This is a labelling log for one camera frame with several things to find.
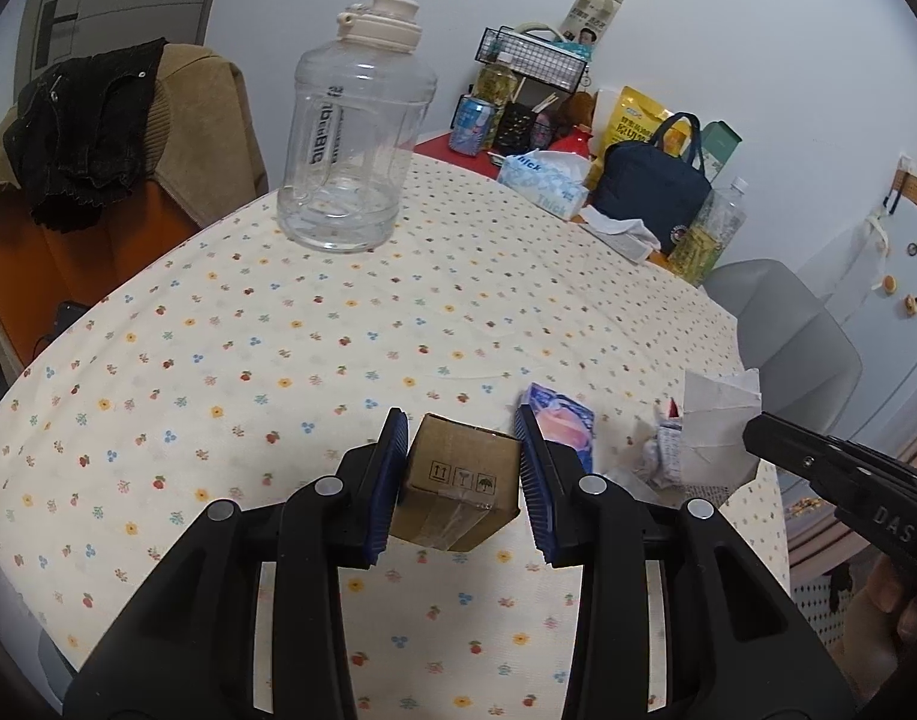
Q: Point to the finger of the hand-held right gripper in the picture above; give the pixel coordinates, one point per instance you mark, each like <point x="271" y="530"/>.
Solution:
<point x="795" y="450"/>

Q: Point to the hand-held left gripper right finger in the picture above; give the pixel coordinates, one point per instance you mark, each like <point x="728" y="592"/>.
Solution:
<point x="537" y="495"/>

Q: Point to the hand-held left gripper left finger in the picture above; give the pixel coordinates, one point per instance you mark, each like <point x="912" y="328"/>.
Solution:
<point x="387" y="484"/>

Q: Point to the small cardboard box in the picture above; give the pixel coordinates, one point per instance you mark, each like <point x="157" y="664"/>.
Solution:
<point x="451" y="480"/>

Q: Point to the white tissue paper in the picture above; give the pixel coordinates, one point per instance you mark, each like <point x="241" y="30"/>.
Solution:
<point x="717" y="427"/>

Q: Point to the person's right hand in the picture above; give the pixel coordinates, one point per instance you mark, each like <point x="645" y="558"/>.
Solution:
<point x="882" y="615"/>

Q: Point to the pink purple plastic package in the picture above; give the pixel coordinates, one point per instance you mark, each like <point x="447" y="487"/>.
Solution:
<point x="563" y="424"/>

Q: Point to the dark cloth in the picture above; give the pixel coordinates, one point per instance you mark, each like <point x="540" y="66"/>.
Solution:
<point x="839" y="585"/>

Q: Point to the grey upholstered chair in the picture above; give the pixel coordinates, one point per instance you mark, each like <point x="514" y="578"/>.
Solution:
<point x="788" y="345"/>

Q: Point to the white black patterned floor mat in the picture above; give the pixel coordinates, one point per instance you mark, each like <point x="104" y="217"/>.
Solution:
<point x="814" y="611"/>

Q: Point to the white fridge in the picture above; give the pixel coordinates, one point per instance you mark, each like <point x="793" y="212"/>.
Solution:
<point x="893" y="367"/>

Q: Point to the red torn wrapper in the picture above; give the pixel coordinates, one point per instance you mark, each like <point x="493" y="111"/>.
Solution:
<point x="672" y="409"/>

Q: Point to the white hanging tote bag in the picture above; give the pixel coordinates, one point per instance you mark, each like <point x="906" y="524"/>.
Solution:
<point x="863" y="270"/>

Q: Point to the clear bottle with yellow contents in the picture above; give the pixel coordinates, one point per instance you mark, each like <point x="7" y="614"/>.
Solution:
<point x="702" y="240"/>

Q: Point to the white crumpled cloth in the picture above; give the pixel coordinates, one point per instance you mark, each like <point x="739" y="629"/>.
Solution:
<point x="623" y="232"/>

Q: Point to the navy lunch bag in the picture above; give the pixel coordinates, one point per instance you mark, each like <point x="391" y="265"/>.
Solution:
<point x="645" y="195"/>

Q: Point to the blue white tissue box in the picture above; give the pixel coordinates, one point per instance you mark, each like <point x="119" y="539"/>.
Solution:
<point x="544" y="184"/>

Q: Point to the tall green box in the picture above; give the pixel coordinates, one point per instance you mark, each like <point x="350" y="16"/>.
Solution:
<point x="722" y="146"/>

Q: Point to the clear plastic water jug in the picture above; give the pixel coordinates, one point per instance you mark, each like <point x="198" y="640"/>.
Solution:
<point x="353" y="142"/>

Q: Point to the blue drink can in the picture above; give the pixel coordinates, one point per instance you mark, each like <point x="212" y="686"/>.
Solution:
<point x="469" y="124"/>

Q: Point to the black chopstick holder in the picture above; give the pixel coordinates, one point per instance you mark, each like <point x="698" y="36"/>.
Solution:
<point x="522" y="124"/>

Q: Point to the yellow snack bag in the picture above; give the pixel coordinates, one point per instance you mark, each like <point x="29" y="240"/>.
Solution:
<point x="630" y="116"/>

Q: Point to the brown jacket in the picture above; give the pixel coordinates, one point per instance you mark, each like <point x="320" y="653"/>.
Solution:
<point x="203" y="135"/>

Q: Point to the orange chair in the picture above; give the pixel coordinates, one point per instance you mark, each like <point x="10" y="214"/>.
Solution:
<point x="53" y="262"/>

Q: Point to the glass jar with yellow contents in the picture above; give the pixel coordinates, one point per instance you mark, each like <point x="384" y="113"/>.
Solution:
<point x="496" y="82"/>

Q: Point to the black denim garment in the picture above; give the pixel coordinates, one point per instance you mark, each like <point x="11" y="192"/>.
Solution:
<point x="76" y="135"/>

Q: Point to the grey door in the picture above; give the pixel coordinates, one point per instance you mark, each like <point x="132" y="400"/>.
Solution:
<point x="128" y="0"/>

